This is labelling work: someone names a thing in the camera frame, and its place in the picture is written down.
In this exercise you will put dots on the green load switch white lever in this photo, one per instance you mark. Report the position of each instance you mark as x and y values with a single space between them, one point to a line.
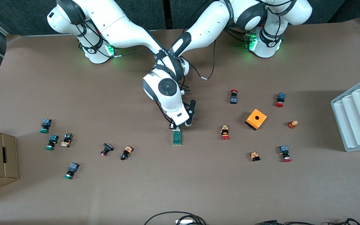
177 137

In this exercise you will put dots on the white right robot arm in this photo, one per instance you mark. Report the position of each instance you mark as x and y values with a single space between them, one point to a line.
120 31

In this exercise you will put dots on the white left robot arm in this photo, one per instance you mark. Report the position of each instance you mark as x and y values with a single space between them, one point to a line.
211 25

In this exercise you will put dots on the red mushroom button orange block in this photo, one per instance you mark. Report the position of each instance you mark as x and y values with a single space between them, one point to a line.
225 132

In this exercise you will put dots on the black push button orange block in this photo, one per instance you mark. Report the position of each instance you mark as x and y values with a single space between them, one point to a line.
126 152

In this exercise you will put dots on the red push button black block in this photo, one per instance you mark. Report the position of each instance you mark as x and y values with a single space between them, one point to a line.
233 97

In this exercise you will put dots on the black square button red base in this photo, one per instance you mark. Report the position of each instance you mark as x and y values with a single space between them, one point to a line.
106 149

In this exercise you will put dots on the small orange contact block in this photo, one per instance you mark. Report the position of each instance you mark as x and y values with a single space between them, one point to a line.
255 156

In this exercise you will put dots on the green push button blue block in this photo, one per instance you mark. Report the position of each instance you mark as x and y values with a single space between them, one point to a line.
45 125
71 170
52 142

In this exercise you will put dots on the red push button blue block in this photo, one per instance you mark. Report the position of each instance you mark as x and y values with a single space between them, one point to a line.
285 153
280 99

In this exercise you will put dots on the red yellow indicator lamp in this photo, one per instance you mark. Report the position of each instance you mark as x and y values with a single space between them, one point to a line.
292 124

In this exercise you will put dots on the white ridged plastic tray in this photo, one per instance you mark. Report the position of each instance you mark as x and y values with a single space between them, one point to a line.
358 118

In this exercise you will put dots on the orange button enclosure box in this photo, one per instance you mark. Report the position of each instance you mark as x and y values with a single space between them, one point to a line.
256 119

